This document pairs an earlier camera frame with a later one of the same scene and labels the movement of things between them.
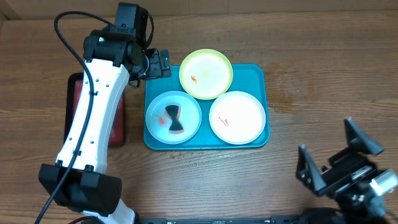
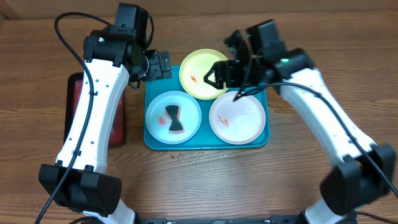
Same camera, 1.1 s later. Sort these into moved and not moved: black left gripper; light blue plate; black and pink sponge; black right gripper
Moved: black right gripper
Not moved: black and pink sponge; black left gripper; light blue plate
